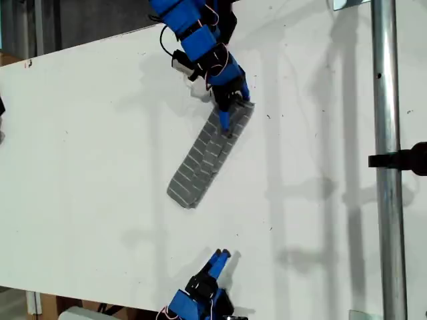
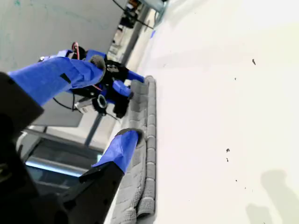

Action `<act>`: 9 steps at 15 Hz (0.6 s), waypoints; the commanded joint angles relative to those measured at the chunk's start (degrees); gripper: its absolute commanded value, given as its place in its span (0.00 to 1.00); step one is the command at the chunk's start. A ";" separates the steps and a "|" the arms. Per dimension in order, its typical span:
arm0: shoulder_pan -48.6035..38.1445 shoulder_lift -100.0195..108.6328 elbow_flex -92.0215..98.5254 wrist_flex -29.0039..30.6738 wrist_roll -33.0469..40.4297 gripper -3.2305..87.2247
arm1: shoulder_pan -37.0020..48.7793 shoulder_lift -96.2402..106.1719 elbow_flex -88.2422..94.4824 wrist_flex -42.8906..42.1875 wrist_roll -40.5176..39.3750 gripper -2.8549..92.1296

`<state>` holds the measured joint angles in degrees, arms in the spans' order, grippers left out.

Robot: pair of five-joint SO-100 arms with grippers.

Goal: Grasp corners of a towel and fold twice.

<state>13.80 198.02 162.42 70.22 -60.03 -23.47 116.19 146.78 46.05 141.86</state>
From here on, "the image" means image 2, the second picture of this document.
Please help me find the grey striped towel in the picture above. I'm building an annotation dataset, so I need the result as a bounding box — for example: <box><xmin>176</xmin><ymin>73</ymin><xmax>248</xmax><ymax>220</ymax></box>
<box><xmin>104</xmin><ymin>75</ymin><xmax>157</xmax><ymax>224</ymax></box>

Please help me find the black camera cable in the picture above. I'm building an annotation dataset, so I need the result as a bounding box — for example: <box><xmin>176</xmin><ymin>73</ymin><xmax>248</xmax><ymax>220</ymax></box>
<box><xmin>52</xmin><ymin>97</ymin><xmax>77</xmax><ymax>112</ymax></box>

